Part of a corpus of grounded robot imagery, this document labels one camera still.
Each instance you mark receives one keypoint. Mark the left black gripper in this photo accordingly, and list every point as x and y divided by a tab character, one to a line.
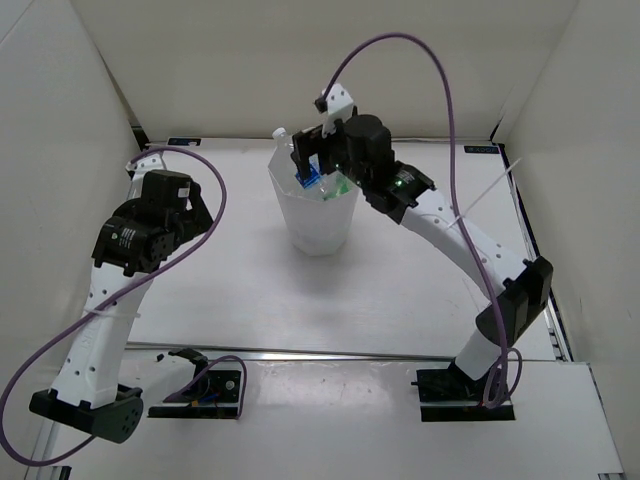
196	219

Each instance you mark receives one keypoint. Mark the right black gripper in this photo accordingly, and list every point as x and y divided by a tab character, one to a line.
313	142

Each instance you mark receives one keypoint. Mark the crushed green plastic bottle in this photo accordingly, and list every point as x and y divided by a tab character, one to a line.
336	186

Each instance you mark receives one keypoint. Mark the clear plastic bottle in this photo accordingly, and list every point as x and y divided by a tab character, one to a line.
313	192

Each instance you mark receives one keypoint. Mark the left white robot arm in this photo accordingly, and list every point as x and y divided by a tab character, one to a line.
165	212

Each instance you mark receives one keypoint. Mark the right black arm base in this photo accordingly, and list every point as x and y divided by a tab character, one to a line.
447	395

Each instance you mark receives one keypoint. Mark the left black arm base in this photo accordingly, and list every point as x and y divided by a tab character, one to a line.
198	388

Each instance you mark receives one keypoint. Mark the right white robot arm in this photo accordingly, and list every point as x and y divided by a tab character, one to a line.
517	288

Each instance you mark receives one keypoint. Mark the white octagonal plastic bin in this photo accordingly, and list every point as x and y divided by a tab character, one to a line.
315	228

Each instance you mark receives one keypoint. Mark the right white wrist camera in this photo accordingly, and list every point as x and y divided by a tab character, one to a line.
340	106

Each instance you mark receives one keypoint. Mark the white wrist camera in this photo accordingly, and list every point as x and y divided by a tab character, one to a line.
340	106
136	169

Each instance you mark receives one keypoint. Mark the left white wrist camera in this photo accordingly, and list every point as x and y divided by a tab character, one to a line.
136	169

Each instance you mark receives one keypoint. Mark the aluminium frame rail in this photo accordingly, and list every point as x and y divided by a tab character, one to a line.
309	355

